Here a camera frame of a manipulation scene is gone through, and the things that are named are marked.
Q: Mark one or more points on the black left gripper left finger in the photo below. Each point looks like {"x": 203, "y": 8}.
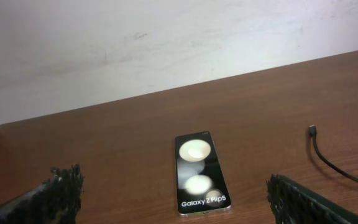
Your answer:
{"x": 57, "y": 200}

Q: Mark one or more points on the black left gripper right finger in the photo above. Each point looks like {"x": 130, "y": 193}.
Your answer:
{"x": 292, "y": 203}

